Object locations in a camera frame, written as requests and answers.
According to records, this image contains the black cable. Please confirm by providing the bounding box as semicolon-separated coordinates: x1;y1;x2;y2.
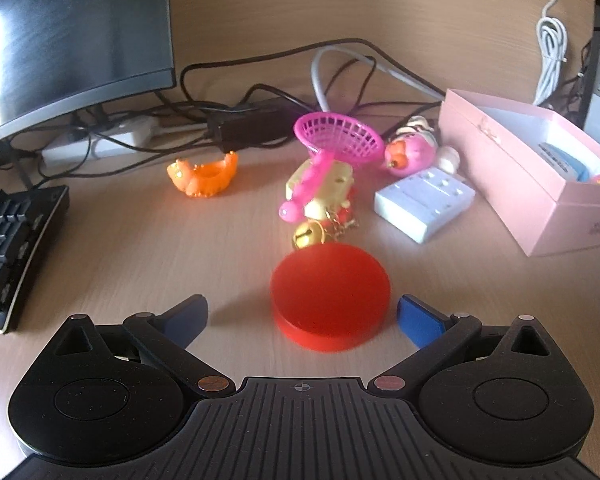
180;37;446;111

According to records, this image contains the gold bell charm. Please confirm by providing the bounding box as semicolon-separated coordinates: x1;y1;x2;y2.
291;207;361;251

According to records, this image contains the grey cable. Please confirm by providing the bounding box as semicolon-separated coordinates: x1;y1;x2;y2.
311;46;446;113

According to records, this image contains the black power adapter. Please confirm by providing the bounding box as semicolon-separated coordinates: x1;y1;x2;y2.
206;100;311;153

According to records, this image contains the white cable bundle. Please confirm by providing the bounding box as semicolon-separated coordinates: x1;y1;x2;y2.
534;0;568;106

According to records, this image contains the pink plastic basket scoop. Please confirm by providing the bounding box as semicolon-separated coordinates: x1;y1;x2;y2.
278;112;386;223

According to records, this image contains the white power strip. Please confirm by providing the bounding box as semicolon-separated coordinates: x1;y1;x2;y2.
41;117;156;170

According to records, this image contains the orange cat figure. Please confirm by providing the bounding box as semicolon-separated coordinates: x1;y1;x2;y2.
166;151;240;198

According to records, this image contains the black keyboard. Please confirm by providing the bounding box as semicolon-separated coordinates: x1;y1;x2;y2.
0;185;71;335

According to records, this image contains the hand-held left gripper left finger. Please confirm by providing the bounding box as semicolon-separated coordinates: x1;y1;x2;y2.
55;294;233;398

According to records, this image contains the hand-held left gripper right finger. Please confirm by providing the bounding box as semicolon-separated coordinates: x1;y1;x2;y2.
372;294;551;398

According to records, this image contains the blue striped item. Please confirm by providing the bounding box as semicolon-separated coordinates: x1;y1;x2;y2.
536;141;600;182

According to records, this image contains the pink cardboard box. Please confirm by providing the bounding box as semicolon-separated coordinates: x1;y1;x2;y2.
439;88;600;257

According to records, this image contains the red round disc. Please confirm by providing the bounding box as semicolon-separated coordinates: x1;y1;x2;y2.
270;244;392;353

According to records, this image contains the black computer monitor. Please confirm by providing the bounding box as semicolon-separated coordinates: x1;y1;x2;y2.
0;0;177;153

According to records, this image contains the pink doll toy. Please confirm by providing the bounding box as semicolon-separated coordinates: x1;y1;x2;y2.
384;116;463;178

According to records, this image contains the yellow plastic toy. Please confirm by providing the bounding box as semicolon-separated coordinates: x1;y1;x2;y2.
285;159;357;221

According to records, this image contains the white rectangular block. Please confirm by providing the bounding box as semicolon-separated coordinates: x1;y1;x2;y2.
373;167;476;245

